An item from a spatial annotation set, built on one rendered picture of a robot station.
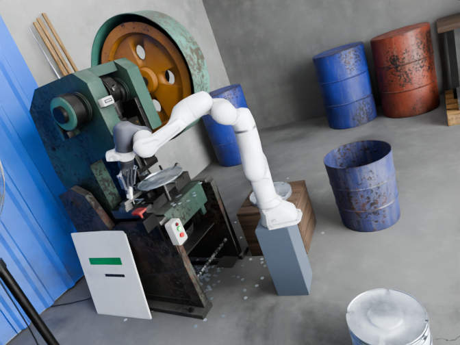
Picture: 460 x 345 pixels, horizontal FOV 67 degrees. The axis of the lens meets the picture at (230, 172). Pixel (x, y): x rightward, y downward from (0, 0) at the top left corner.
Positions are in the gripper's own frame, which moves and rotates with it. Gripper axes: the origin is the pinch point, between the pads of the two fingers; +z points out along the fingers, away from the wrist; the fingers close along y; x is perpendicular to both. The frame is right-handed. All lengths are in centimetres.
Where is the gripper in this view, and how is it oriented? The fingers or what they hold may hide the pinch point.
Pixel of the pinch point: (129, 192)
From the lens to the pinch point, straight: 184.2
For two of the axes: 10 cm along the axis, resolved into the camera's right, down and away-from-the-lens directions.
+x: -8.8, -3.0, 3.6
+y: 4.6, -4.5, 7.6
